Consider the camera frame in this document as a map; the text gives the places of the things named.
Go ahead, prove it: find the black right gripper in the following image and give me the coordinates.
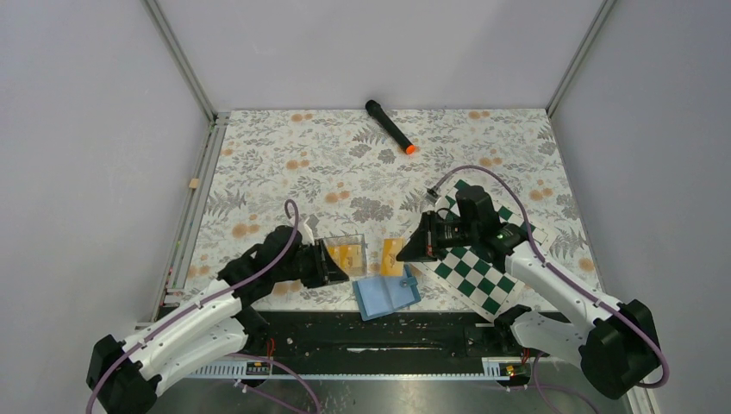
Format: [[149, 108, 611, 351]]
[[397, 210, 478, 263]]

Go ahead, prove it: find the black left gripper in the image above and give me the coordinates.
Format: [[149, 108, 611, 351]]
[[275, 239, 349, 289]]

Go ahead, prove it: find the clear box with orange cards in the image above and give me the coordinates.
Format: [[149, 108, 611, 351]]
[[323, 234, 367, 277]]

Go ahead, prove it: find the orange credit card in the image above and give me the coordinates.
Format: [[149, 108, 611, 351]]
[[379, 238, 405, 277]]

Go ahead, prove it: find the blue card holder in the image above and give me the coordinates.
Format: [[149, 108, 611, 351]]
[[353, 276, 421, 321]]

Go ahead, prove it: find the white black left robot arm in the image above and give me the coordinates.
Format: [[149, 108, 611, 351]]
[[86, 226, 349, 413]]

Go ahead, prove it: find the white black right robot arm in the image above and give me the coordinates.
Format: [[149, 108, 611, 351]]
[[397, 185, 662, 399]]

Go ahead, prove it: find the green white checkered board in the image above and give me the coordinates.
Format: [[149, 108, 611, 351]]
[[412, 179, 558, 321]]

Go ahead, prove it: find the floral tablecloth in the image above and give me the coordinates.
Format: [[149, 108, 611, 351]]
[[176, 109, 601, 300]]

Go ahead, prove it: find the black marker orange tip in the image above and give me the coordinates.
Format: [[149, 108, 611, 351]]
[[365, 99, 416, 155]]

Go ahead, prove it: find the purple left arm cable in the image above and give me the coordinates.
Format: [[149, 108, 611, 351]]
[[85, 198, 300, 414]]

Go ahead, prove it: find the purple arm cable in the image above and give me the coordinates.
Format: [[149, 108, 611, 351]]
[[85, 198, 300, 414], [427, 165, 671, 390]]

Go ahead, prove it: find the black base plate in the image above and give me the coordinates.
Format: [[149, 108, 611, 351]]
[[260, 310, 524, 375]]

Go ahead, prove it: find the slotted cable duct rail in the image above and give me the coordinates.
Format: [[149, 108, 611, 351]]
[[188, 356, 529, 382]]

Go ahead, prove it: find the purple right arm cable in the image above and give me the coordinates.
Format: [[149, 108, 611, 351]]
[[427, 165, 671, 390]]

